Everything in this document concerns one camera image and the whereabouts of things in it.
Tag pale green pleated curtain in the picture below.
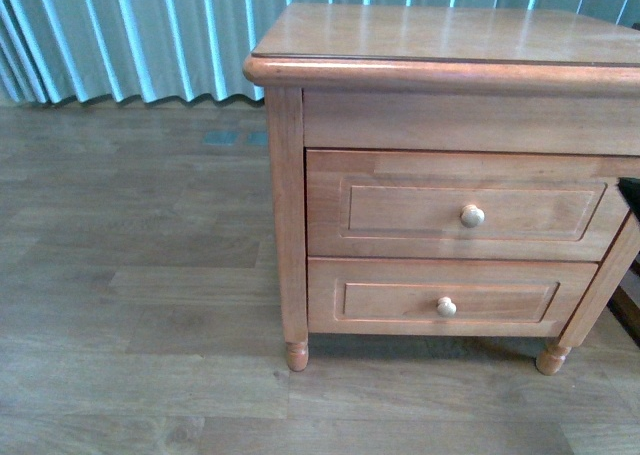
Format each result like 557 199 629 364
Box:
1 0 639 104

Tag light wooden nightstand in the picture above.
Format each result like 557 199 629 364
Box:
244 3 639 375

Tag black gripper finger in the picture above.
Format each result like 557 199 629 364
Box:
617 177 640 222

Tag wooden drawer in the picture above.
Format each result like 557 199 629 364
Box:
306 150 638 262
308 258 597 337

